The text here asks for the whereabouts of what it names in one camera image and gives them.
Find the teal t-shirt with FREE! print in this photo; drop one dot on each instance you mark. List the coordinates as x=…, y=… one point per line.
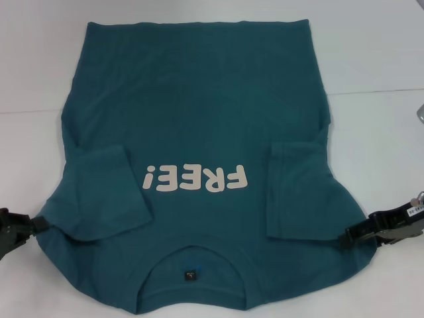
x=198, y=99

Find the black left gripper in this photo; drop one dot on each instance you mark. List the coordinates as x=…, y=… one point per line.
x=13, y=228

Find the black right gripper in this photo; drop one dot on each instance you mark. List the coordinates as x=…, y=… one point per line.
x=397, y=225

